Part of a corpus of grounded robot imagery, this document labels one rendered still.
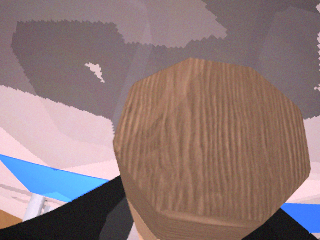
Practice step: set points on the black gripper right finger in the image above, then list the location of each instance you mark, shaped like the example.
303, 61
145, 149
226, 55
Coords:
280, 226

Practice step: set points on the blue flat strip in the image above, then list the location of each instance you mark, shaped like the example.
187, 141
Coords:
66, 186

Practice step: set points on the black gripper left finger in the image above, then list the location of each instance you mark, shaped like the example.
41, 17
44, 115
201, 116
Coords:
100, 214

